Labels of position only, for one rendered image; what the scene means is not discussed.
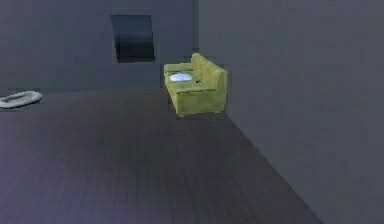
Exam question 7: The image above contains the yellow-green sofa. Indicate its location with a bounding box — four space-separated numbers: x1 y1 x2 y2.
163 52 229 117

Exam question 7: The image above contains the white flat object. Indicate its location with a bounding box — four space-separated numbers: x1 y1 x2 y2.
169 72 194 83

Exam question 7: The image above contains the grey round floor cushion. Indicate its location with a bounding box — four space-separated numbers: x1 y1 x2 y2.
0 90 44 109

